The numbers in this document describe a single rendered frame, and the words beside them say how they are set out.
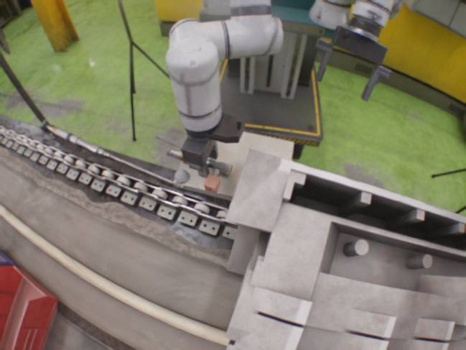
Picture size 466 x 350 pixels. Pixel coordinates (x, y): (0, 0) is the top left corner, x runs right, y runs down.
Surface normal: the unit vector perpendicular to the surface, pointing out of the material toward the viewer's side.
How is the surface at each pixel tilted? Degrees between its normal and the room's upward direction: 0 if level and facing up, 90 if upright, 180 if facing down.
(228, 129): 0
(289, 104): 0
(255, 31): 66
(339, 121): 0
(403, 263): 10
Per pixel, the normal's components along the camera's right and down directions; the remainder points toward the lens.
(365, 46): -0.25, 0.57
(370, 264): -0.06, -0.35
